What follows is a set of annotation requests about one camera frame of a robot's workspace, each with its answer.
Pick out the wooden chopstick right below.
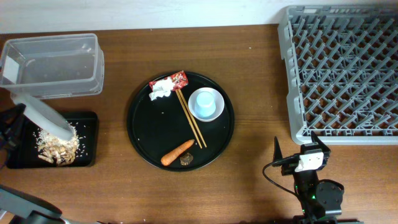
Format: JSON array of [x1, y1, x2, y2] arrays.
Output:
[[180, 90, 207, 147]]

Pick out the clear plastic bin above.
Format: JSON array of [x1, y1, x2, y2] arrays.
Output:
[[1, 33, 104, 99]]

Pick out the wooden chopstick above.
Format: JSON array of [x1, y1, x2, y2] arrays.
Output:
[[175, 90, 202, 149], [180, 90, 207, 147]]

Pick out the grey dishwasher rack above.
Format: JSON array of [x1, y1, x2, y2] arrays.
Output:
[[278, 5, 397, 145]]

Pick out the round black serving tray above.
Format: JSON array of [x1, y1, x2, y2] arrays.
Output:
[[127, 71, 234, 172]]

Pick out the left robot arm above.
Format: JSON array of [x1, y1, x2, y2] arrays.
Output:
[[1, 106, 99, 223]]

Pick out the red snack wrapper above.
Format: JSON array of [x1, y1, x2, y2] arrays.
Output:
[[149, 70, 188, 91]]

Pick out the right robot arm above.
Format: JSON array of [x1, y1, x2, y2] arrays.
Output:
[[263, 132, 345, 224]]

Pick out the orange carrot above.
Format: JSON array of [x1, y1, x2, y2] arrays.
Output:
[[160, 139, 195, 166]]

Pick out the white tissue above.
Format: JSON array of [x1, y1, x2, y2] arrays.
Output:
[[149, 78, 174, 101]]

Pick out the white small bowl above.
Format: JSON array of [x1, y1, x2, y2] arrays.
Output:
[[188, 87, 224, 122]]

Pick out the wooden chopstick left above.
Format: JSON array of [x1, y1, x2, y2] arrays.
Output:
[[175, 90, 202, 149]]

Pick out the pale grey plate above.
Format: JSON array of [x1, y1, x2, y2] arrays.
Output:
[[11, 94, 74, 141]]

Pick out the rice and food scraps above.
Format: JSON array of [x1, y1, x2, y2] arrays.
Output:
[[33, 123, 88, 167]]

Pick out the light blue cup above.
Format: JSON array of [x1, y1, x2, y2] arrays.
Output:
[[195, 91, 216, 118]]

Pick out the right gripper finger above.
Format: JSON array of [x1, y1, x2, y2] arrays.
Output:
[[311, 131, 324, 146], [272, 136, 283, 167]]

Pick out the brown mushroom piece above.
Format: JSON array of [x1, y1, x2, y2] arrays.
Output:
[[180, 152, 193, 166]]

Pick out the black rectangular tray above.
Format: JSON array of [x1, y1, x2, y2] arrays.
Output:
[[6, 111, 99, 169]]

